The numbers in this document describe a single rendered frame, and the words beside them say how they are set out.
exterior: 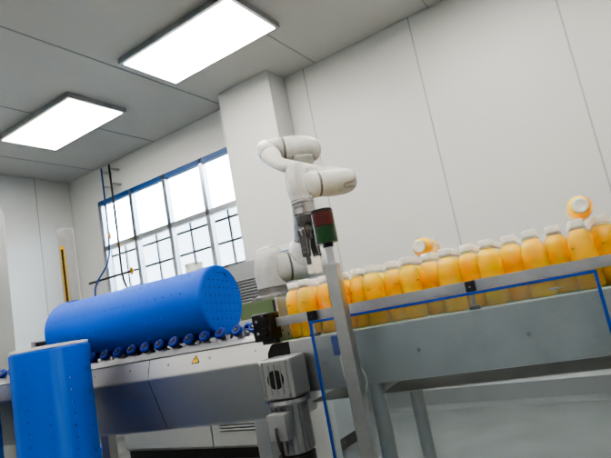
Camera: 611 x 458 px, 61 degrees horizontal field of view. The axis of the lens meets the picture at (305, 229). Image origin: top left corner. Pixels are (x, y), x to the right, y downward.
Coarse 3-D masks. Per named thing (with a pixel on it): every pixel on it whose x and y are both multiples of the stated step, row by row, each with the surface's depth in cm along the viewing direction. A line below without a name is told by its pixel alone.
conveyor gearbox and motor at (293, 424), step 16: (272, 368) 155; (288, 368) 153; (304, 368) 160; (272, 384) 154; (288, 384) 152; (304, 384) 157; (272, 400) 154; (288, 400) 152; (304, 400) 153; (272, 416) 149; (288, 416) 150; (304, 416) 154; (272, 432) 149; (288, 432) 148; (304, 432) 152; (288, 448) 151; (304, 448) 151
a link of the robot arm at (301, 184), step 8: (288, 168) 204; (296, 168) 202; (304, 168) 203; (288, 176) 203; (296, 176) 201; (304, 176) 202; (312, 176) 203; (320, 176) 204; (288, 184) 203; (296, 184) 201; (304, 184) 201; (312, 184) 202; (320, 184) 203; (288, 192) 203; (296, 192) 201; (304, 192) 201; (312, 192) 202; (320, 192) 204
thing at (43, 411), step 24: (24, 360) 187; (48, 360) 187; (72, 360) 192; (24, 384) 185; (48, 384) 186; (72, 384) 190; (24, 408) 184; (48, 408) 184; (72, 408) 188; (24, 432) 183; (48, 432) 183; (72, 432) 186; (96, 432) 196; (24, 456) 183; (48, 456) 181; (72, 456) 184; (96, 456) 192
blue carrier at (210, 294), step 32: (128, 288) 220; (160, 288) 207; (192, 288) 198; (224, 288) 210; (64, 320) 227; (96, 320) 217; (128, 320) 209; (160, 320) 203; (192, 320) 197; (224, 320) 205; (96, 352) 223
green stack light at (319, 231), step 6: (318, 228) 148; (324, 228) 147; (330, 228) 147; (318, 234) 148; (324, 234) 147; (330, 234) 147; (336, 234) 148; (318, 240) 148; (324, 240) 146; (330, 240) 146; (336, 240) 148
